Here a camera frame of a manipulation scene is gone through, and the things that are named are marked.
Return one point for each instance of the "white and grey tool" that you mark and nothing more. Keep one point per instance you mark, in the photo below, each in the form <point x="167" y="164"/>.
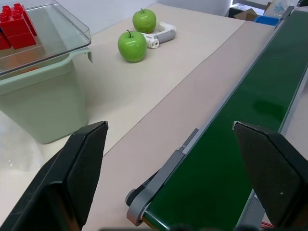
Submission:
<point x="161" y="36"/>

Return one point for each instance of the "cardboard box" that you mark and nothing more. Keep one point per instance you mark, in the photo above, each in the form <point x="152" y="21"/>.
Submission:
<point x="246" y="15"/>

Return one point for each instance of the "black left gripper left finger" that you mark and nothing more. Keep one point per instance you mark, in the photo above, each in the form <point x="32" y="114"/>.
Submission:
<point x="65" y="178"/>

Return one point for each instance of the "green conveyor belt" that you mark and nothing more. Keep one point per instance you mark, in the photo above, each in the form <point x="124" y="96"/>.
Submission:
<point x="231" y="134"/>

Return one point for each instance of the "blue plastic crate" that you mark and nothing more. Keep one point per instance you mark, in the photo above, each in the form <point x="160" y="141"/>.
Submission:
<point x="267" y="20"/>

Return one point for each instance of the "clear plastic tray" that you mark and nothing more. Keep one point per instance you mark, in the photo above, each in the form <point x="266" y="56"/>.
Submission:
<point x="45" y="36"/>

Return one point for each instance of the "green apple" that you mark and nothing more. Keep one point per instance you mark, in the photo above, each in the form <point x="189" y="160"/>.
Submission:
<point x="144" y="20"/>
<point x="132" y="47"/>

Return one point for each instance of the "pale green plastic bin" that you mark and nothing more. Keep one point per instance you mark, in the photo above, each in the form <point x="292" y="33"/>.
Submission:
<point x="43" y="101"/>

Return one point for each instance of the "red building block stack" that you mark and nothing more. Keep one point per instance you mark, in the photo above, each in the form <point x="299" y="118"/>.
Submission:
<point x="16" y="26"/>

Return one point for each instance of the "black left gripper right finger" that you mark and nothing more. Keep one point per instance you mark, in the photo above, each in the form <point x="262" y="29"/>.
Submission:
<point x="274" y="168"/>

